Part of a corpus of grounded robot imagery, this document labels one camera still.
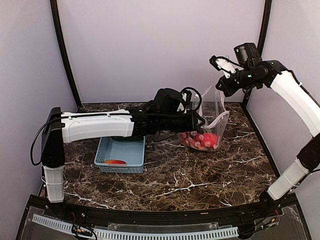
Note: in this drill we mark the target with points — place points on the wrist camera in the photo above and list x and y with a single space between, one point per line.
185 100
222 64

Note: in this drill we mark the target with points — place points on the blue perforated plastic basket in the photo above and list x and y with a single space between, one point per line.
128 149

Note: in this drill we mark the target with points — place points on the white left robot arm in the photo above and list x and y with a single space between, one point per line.
66 127

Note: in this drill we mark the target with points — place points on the orange red chili pepper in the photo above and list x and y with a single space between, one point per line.
114 162

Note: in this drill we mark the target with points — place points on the red lychee bunch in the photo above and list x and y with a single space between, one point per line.
189 139

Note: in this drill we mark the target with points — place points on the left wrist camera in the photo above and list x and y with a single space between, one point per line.
185 100

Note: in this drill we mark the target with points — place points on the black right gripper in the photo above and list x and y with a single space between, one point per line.
229 90

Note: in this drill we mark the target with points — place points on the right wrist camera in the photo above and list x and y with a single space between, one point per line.
222 64

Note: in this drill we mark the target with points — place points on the red apple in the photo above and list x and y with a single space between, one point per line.
209 140

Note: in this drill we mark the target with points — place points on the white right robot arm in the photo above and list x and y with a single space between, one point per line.
282 81

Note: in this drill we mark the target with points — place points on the black motor box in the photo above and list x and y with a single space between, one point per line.
247 55
167 100

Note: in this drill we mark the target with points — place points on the black motor box right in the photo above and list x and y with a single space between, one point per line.
247 55

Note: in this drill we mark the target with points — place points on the black motor box left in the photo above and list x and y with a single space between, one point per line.
167 100

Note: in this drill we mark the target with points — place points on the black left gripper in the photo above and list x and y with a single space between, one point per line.
194 123

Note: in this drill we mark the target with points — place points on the black front rail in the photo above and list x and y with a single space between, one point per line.
96 216

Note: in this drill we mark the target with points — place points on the clear zip top bag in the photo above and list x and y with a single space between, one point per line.
214 112

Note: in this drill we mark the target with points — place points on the black enclosure frame post left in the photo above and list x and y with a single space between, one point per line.
63 52

